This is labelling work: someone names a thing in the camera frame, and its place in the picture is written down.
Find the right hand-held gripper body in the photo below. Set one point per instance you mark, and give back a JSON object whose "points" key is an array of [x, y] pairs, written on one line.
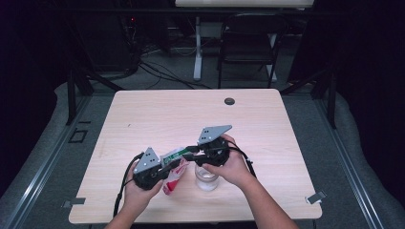
{"points": [[213, 152]]}

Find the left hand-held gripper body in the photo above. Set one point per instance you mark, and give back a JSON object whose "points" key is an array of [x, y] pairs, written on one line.
{"points": [[148, 165]]}

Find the pink and white snack packet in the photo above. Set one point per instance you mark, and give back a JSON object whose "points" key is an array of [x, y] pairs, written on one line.
{"points": [[172, 183]]}

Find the clear plastic jar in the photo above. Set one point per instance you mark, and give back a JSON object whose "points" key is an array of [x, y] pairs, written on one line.
{"points": [[207, 183]]}

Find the person's right hand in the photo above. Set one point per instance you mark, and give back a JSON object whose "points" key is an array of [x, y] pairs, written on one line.
{"points": [[234, 170]]}

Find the person's left hand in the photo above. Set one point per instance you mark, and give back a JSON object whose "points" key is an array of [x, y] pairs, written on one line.
{"points": [[137, 197]]}

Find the round dark table grommet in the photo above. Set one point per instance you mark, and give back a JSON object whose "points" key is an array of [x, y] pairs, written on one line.
{"points": [[229, 101]]}

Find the grey tape strip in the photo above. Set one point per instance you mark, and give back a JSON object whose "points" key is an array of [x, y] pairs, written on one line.
{"points": [[74, 202], [315, 197]]}

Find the black metal stand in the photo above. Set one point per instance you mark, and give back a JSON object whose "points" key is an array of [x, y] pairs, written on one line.
{"points": [[71, 95], [332, 101]]}

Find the black folding chair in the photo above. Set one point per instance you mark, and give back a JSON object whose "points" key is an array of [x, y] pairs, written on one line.
{"points": [[248, 38]]}

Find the white desk top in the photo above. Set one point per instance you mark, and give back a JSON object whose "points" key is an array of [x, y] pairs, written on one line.
{"points": [[242, 3]]}

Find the aluminium floor rail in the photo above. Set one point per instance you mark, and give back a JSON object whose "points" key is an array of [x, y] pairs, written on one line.
{"points": [[44, 162], [347, 162]]}

